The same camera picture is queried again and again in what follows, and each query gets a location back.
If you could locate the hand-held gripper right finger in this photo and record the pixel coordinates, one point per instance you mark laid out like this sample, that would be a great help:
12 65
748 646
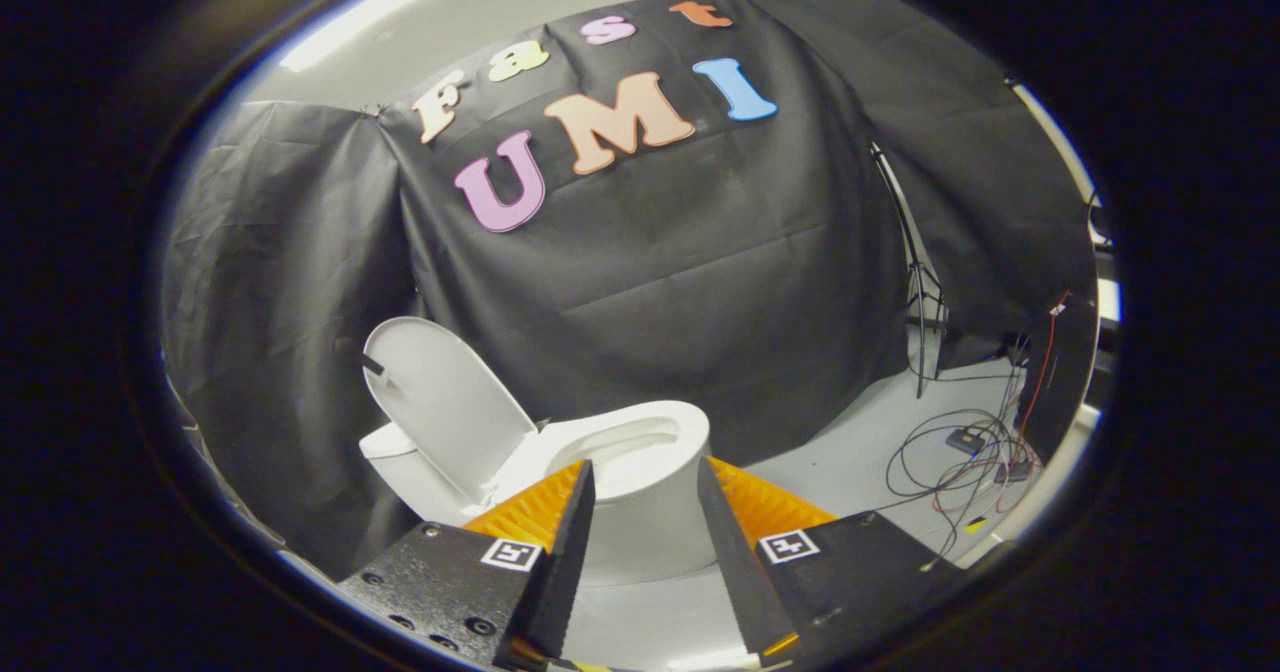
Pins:
735 562

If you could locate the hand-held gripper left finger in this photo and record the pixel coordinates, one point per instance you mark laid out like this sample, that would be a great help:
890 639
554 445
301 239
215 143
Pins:
565 562

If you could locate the white toilet lid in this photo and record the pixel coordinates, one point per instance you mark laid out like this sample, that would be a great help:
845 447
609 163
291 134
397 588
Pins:
450 412

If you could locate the white toilet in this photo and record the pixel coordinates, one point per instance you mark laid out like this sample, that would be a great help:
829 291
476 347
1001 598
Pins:
650 512

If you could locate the small black box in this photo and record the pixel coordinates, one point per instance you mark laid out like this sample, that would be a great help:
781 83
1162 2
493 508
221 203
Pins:
966 440

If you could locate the black backdrop cloth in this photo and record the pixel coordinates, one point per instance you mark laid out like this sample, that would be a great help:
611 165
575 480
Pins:
680 282

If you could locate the black board panel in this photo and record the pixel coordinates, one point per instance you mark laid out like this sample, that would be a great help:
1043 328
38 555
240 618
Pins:
1065 392

